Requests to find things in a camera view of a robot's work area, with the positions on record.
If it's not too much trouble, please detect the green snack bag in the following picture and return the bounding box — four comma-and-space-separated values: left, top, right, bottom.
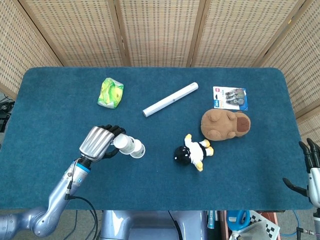
96, 77, 125, 110

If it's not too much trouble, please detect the brown capybara plush toy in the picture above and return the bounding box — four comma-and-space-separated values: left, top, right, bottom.
200, 108, 252, 141

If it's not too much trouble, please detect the woven rattan screen panel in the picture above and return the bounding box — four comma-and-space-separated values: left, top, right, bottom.
109, 0, 207, 68
0, 0, 63, 101
18, 0, 131, 68
186, 0, 308, 68
257, 0, 320, 151

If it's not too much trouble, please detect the black electronic equipment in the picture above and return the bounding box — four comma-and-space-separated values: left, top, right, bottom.
0, 96, 16, 133

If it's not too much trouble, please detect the blue plastic tool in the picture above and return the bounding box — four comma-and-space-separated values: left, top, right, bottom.
226, 210, 251, 232

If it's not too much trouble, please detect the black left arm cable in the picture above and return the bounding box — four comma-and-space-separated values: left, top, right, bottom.
64, 179, 100, 240

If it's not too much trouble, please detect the white paper cup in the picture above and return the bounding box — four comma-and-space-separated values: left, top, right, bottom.
113, 133, 138, 154
129, 139, 146, 159

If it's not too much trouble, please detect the blue felt table mat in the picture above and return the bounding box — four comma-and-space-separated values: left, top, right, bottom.
0, 66, 313, 211

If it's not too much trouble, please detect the white rolled paper tube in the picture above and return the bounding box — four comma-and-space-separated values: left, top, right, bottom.
142, 81, 200, 118

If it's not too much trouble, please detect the correction tape blister pack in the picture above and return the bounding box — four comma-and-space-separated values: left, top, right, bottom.
212, 86, 250, 111

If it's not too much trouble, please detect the silver blue robot torso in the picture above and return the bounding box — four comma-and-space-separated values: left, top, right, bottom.
99, 210, 208, 240

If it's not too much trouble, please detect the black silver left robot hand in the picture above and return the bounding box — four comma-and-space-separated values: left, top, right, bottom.
79, 124, 127, 163

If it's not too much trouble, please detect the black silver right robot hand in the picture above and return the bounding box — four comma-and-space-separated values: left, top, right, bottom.
282, 138, 320, 208

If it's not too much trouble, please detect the black white plush doll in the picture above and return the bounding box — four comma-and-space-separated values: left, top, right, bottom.
173, 133, 215, 172

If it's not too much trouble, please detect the black torso cable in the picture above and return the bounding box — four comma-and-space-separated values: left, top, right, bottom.
167, 210, 182, 240

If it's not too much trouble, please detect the black right arm cable plug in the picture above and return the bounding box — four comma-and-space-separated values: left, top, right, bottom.
295, 226, 316, 236

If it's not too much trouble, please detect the black white checkerboard sheet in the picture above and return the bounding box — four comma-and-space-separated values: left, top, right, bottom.
249, 210, 281, 235

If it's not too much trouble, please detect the pale blue bottle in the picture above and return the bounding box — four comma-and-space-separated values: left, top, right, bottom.
206, 210, 216, 230

